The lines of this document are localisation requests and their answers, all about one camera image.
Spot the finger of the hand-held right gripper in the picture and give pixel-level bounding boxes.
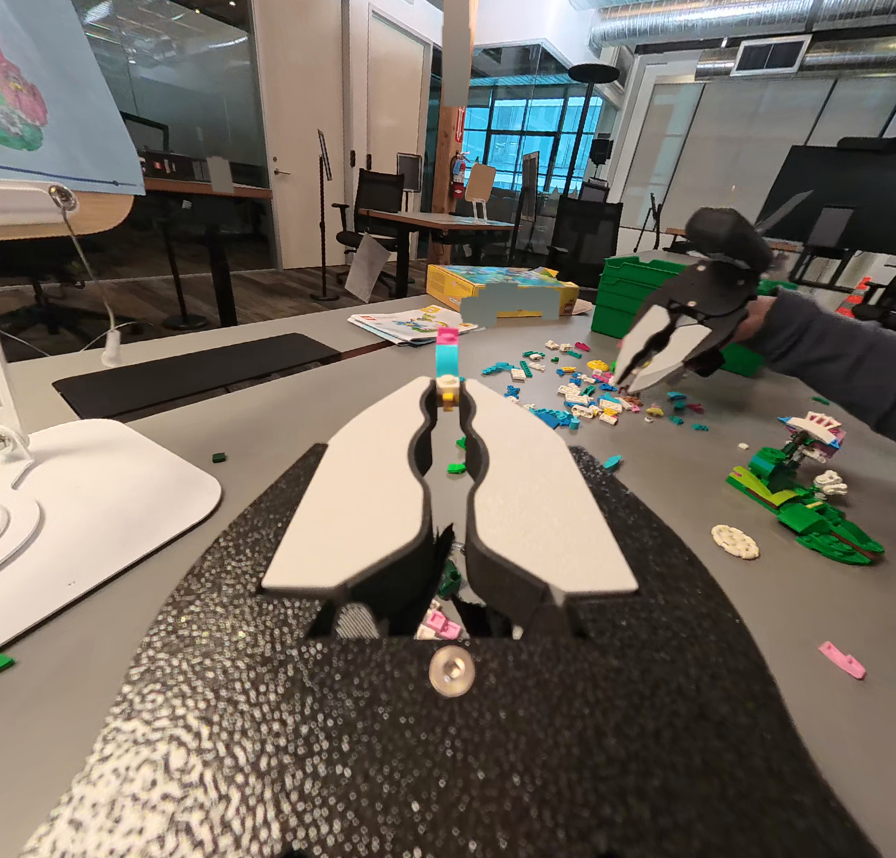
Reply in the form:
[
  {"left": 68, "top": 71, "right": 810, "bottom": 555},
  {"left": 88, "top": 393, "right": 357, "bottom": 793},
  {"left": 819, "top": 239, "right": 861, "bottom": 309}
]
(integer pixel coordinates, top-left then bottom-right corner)
[
  {"left": 630, "top": 321, "right": 714, "bottom": 393},
  {"left": 615, "top": 304, "right": 679, "bottom": 386}
]

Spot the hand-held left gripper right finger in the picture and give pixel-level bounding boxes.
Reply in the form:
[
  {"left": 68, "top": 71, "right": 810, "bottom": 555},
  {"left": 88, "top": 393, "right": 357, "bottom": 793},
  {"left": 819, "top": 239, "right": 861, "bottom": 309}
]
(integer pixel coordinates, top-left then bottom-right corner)
[{"left": 458, "top": 378, "right": 639, "bottom": 628}]

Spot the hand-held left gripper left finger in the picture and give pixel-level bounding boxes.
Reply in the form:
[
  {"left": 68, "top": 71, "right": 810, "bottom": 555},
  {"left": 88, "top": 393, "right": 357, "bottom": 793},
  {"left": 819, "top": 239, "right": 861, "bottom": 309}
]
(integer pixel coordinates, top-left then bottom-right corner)
[{"left": 260, "top": 377, "right": 449, "bottom": 628}]

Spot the pile of lego pieces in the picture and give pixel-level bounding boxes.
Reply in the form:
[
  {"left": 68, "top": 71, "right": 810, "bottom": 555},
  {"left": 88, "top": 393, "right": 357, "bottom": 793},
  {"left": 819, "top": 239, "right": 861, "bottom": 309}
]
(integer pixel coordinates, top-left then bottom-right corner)
[{"left": 482, "top": 340, "right": 709, "bottom": 432}]

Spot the small pink teal lego assembly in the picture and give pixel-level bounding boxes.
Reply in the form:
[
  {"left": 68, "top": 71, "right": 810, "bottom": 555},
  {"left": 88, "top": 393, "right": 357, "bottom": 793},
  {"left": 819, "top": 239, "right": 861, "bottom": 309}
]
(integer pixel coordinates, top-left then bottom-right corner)
[{"left": 434, "top": 326, "right": 464, "bottom": 411}]

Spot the person's right forearm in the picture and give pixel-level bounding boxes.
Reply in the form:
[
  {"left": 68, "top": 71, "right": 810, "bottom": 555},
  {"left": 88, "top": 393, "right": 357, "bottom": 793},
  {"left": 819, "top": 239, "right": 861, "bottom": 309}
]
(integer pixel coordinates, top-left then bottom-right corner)
[{"left": 752, "top": 290, "right": 896, "bottom": 445}]

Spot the yellow lego box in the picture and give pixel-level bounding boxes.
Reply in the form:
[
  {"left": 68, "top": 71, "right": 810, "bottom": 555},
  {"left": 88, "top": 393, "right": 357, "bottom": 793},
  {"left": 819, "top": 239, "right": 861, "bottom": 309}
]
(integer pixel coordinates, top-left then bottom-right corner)
[{"left": 426, "top": 264, "right": 581, "bottom": 321}]

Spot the white round lego plate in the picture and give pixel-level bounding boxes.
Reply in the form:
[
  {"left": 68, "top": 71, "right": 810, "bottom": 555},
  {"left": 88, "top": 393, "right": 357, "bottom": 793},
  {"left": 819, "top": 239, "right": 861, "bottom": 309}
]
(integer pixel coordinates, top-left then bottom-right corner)
[{"left": 710, "top": 524, "right": 761, "bottom": 561}]

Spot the lego instruction booklet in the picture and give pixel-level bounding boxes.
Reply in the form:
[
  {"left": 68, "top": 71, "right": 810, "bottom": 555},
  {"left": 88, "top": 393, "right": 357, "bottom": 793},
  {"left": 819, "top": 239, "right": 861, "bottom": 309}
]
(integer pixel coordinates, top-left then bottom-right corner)
[{"left": 347, "top": 306, "right": 485, "bottom": 347}]

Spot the green lego plant model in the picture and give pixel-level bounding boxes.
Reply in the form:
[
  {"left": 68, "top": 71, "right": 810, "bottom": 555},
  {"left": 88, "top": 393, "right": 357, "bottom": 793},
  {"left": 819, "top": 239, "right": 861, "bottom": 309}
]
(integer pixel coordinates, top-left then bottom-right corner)
[{"left": 727, "top": 410, "right": 885, "bottom": 566}]

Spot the pink lego wedge piece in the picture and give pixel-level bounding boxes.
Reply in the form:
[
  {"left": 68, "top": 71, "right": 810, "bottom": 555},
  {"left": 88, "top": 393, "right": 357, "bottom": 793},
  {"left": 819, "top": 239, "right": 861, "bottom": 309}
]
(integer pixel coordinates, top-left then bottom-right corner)
[{"left": 818, "top": 640, "right": 867, "bottom": 680}]

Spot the person's right hand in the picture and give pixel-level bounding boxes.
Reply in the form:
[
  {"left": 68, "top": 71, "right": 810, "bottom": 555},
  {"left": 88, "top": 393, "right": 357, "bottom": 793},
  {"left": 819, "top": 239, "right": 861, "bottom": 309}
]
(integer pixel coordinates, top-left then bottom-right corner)
[{"left": 731, "top": 295, "right": 779, "bottom": 347}]

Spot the green plastic bin stack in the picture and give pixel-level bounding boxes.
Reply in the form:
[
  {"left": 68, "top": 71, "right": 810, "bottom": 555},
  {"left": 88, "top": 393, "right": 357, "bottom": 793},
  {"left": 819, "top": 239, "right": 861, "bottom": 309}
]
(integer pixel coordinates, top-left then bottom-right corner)
[{"left": 591, "top": 255, "right": 767, "bottom": 377}]

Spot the black chair back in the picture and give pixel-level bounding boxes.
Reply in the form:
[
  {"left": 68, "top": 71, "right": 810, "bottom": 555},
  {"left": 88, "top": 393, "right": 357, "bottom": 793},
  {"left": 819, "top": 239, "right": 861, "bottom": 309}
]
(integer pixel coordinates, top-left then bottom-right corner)
[{"left": 549, "top": 195, "right": 624, "bottom": 291}]

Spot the black display screen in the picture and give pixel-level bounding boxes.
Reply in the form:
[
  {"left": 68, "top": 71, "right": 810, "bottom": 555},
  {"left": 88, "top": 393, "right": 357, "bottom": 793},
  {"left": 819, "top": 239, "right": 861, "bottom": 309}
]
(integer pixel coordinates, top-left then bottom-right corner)
[{"left": 756, "top": 143, "right": 896, "bottom": 251}]

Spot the black desk mat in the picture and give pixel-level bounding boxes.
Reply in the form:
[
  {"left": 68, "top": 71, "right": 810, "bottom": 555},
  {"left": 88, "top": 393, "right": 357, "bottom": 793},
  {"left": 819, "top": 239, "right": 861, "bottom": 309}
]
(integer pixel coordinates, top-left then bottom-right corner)
[{"left": 52, "top": 333, "right": 343, "bottom": 422}]

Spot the wooden board on clear stand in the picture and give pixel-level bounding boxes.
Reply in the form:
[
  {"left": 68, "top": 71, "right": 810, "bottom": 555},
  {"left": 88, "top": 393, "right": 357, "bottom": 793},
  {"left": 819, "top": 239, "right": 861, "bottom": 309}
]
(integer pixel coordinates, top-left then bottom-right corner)
[{"left": 463, "top": 163, "right": 498, "bottom": 223}]

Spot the white paper sheet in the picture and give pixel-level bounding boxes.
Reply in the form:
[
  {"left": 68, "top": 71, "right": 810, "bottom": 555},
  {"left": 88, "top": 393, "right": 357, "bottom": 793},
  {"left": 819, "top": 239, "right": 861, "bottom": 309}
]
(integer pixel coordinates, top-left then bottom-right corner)
[{"left": 346, "top": 233, "right": 397, "bottom": 305}]

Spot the white air vent grille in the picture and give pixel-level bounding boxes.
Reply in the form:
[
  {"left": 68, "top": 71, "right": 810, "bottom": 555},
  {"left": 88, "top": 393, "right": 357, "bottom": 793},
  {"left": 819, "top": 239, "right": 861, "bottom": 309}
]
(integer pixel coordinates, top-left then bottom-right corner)
[{"left": 733, "top": 35, "right": 812, "bottom": 77}]

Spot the white stand base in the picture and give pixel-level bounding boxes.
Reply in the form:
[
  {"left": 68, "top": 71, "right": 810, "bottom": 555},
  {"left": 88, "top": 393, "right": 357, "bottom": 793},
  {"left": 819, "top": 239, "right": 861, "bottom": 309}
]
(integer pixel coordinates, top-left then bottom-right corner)
[{"left": 0, "top": 354, "right": 224, "bottom": 649}]

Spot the black floor lamp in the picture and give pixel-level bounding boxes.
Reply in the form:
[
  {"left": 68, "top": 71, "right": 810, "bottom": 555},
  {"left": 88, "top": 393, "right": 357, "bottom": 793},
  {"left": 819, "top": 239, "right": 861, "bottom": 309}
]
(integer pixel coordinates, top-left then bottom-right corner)
[{"left": 567, "top": 63, "right": 621, "bottom": 194}]

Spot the black pole stand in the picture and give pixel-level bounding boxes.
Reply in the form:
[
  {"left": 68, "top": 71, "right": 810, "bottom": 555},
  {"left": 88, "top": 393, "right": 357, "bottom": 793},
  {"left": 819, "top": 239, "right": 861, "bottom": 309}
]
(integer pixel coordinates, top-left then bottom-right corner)
[{"left": 310, "top": 129, "right": 342, "bottom": 303}]

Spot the black office chair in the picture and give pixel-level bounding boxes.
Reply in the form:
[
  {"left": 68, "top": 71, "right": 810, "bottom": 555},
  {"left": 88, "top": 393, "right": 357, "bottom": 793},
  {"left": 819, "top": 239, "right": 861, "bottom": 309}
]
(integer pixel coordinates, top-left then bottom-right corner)
[{"left": 332, "top": 168, "right": 408, "bottom": 272}]

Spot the long wooden desk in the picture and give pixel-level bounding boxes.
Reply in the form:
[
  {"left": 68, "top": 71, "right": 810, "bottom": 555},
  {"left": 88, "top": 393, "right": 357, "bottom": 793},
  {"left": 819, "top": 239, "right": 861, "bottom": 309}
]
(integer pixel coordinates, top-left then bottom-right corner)
[{"left": 136, "top": 171, "right": 274, "bottom": 331}]

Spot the white door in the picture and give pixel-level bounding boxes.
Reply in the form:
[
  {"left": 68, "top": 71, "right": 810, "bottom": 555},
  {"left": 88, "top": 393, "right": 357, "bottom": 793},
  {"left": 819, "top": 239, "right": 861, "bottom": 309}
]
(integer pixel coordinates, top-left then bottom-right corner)
[{"left": 273, "top": 0, "right": 350, "bottom": 270}]

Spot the wooden board holder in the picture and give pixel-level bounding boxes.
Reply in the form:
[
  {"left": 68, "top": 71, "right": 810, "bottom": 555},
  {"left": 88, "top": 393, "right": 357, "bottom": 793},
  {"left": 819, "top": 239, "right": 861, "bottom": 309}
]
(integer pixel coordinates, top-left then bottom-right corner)
[{"left": 0, "top": 181, "right": 135, "bottom": 241}]

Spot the printed instruction sheet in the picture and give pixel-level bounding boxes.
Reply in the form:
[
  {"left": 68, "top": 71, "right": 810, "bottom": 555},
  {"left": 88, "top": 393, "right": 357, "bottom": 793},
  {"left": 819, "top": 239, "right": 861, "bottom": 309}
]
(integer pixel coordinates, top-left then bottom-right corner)
[{"left": 0, "top": 0, "right": 147, "bottom": 197}]

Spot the white cable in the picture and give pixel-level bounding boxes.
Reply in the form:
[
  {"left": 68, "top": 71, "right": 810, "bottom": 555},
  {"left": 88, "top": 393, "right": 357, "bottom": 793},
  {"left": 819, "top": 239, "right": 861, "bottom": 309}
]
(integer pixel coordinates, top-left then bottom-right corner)
[{"left": 48, "top": 185, "right": 126, "bottom": 369}]

